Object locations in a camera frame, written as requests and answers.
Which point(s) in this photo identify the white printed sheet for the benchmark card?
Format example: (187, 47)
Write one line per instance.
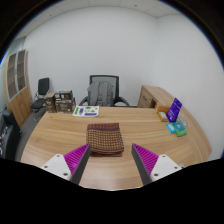
(86, 111)

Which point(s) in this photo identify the wooden cabinet with glass doors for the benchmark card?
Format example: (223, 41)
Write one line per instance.
(20, 103)

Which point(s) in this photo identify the purple standing box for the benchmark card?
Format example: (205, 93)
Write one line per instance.
(174, 110)

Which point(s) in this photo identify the teal small box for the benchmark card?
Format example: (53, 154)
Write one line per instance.
(170, 128)

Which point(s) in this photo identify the grey backpack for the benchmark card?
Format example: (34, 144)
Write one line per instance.
(100, 93)

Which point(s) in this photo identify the brown patterned towel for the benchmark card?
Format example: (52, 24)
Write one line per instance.
(105, 138)

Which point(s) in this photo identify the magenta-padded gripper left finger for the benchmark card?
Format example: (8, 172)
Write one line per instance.
(60, 165)

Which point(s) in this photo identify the black sofa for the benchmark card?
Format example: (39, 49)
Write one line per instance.
(8, 136)

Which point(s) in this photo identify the orange box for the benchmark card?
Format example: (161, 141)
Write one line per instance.
(161, 108)

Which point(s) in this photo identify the low wooden side cabinet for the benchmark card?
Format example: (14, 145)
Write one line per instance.
(153, 95)

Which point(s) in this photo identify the small yellow box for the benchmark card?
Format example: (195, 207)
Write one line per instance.
(162, 116)

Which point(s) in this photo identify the black visitor chair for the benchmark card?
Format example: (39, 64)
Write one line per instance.
(43, 86)

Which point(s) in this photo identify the flat dark printed box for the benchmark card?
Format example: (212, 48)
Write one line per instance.
(64, 95)

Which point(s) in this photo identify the large dark printed box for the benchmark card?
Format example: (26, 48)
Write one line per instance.
(65, 106)

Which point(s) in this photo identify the green small box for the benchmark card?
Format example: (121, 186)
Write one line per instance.
(180, 129)

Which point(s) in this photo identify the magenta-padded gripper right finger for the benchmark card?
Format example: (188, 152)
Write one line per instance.
(163, 165)

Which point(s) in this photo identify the black mesh office chair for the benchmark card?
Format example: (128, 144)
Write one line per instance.
(116, 80)

